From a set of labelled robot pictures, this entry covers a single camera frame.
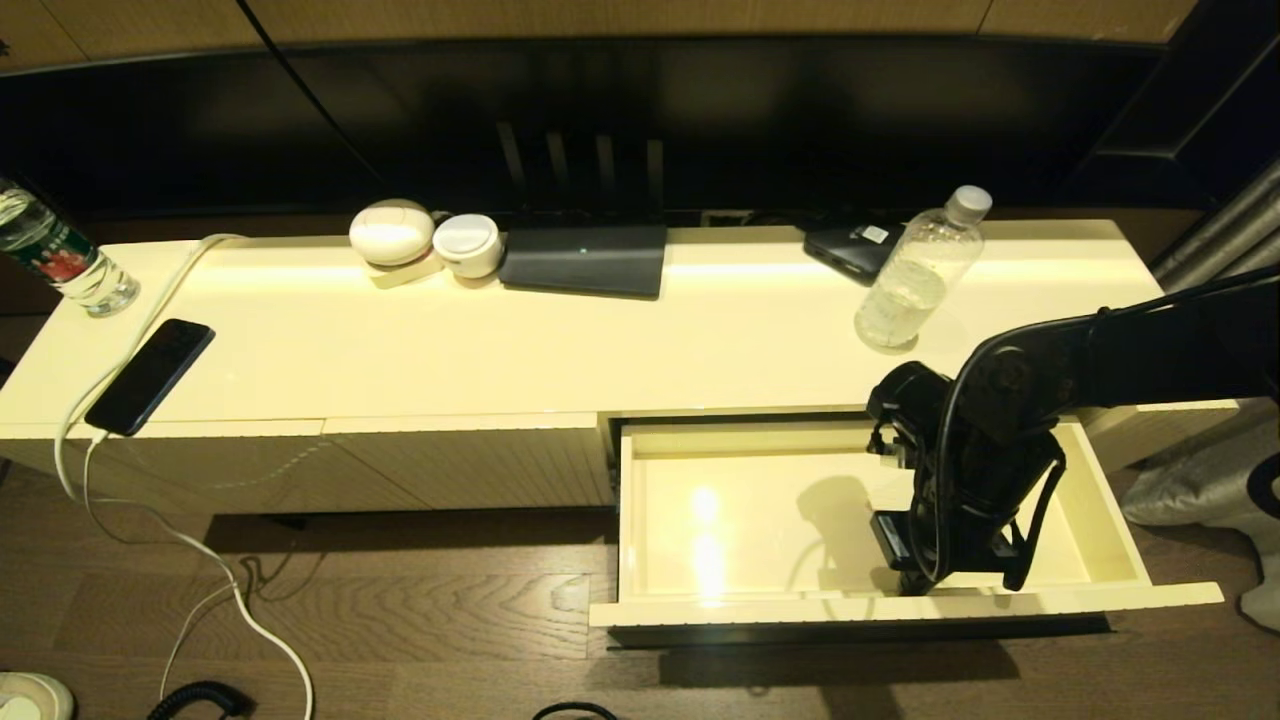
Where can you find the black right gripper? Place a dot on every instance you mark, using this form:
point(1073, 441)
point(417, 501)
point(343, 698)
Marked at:
point(960, 560)

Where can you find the cream ribbed drawer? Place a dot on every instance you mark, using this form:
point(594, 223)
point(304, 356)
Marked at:
point(760, 520)

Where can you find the clear bottle white cap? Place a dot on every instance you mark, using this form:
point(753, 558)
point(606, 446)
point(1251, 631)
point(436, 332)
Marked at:
point(910, 290)

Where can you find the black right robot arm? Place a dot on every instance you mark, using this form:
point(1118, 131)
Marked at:
point(1150, 355)

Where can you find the cream tv cabinet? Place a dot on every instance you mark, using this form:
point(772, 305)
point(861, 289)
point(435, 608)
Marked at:
point(600, 340)

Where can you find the grey curtain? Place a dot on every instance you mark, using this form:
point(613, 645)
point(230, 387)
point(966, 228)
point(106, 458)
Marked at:
point(1200, 490)

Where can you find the black box with sticker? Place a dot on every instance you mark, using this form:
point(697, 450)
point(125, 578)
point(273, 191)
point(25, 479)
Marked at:
point(845, 253)

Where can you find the cream ribbed cabinet door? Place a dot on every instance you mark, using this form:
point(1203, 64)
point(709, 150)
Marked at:
point(500, 460)

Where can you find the dark grey router box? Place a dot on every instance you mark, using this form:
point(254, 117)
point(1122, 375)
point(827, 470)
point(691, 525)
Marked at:
point(585, 258)

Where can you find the black television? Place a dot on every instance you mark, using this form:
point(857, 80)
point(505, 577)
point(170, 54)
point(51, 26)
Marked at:
point(600, 130)

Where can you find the white round device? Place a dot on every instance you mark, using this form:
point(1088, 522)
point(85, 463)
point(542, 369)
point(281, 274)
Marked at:
point(468, 244)

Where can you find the cream flat base block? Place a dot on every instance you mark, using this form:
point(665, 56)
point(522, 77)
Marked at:
point(400, 274)

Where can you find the white egg-shaped device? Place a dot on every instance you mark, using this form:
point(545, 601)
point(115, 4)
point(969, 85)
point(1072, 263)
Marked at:
point(392, 232)

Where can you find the cream scratched cabinet door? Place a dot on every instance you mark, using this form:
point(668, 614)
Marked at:
point(200, 470)

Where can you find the black smartphone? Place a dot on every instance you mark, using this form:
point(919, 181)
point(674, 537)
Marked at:
point(150, 375)

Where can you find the white sneaker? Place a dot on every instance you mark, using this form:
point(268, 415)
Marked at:
point(30, 698)

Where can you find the water bottle green red label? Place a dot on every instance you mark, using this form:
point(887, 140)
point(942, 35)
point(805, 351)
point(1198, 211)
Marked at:
point(60, 255)

